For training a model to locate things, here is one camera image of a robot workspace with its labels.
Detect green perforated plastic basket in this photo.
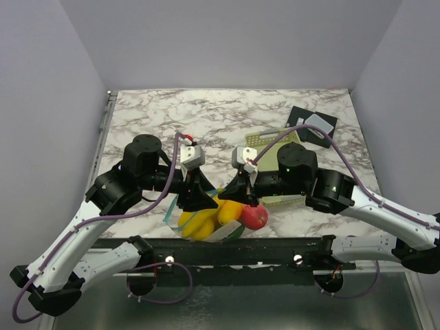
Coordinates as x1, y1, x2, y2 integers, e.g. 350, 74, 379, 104
245, 128, 305, 208

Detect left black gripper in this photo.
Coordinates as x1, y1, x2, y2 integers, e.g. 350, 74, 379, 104
140, 164, 220, 212

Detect black metal base rail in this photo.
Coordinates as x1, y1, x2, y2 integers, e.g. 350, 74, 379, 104
70, 236, 399, 286

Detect orange yellow toy mango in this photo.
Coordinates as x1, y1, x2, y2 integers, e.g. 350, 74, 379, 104
217, 201, 243, 226

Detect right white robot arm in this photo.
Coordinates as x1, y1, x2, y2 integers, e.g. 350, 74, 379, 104
219, 142, 439, 274

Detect clear zip top bag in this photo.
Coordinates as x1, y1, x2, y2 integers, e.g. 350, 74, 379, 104
163, 188, 269, 243

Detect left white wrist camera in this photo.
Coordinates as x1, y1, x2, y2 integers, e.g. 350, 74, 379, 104
180, 144, 206, 171

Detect yellow toy banana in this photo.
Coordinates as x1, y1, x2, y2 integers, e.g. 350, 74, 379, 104
178, 196, 225, 239

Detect white grey small box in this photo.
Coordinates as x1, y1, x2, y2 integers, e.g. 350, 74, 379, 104
305, 113, 334, 140

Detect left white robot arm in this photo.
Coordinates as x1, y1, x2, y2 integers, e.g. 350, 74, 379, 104
10, 133, 217, 316

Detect red toy apple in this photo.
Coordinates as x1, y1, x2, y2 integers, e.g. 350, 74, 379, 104
240, 205, 268, 230

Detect black square mat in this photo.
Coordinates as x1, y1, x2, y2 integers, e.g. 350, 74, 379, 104
285, 106, 338, 149

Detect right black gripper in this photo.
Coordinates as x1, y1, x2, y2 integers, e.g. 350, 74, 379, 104
217, 170, 307, 208

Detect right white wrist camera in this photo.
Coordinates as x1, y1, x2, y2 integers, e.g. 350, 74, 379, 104
232, 146, 258, 174

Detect green toy avocado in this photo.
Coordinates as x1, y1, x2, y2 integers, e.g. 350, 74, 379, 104
228, 225, 245, 240

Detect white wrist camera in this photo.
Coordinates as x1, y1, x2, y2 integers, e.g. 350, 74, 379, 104
232, 146, 258, 174
180, 144, 206, 171

